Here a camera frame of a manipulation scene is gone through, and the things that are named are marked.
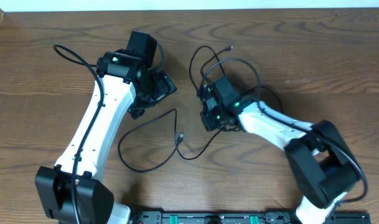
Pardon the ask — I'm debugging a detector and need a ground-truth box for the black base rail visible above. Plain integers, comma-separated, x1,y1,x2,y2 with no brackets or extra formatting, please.
129,210,371,224

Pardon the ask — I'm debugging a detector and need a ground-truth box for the black left camera cable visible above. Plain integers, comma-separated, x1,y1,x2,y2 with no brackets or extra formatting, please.
52,43,106,224

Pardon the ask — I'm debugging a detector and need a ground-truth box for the black camera cable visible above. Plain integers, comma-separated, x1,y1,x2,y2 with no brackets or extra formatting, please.
52,43,106,224
197,57,369,206

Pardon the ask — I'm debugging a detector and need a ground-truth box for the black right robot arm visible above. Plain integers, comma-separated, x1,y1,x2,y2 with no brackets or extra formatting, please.
197,77,361,223

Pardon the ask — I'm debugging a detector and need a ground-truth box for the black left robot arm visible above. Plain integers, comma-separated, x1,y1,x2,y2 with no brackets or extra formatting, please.
35,31,177,223

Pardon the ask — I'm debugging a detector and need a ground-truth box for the black right camera cable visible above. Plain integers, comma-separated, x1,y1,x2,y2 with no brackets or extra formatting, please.
197,57,369,206

